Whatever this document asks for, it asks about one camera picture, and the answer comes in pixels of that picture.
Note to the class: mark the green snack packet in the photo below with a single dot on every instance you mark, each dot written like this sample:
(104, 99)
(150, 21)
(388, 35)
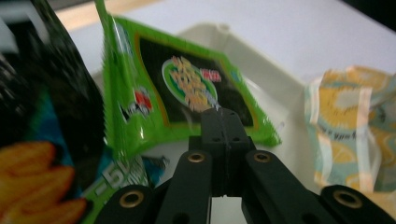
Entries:
(155, 62)

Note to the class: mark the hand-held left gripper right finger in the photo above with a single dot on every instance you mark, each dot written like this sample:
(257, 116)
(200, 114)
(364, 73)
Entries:
(236, 143)

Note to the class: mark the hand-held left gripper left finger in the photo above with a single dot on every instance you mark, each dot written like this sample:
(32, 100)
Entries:
(214, 140)

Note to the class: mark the white plastic tray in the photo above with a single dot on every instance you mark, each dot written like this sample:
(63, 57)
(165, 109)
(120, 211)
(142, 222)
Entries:
(264, 71)

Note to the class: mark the blue black chip bag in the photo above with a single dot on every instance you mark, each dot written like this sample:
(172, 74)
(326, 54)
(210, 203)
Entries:
(56, 109)

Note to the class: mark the orange print fabric bag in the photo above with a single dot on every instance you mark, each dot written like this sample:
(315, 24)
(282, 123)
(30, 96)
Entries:
(348, 124)

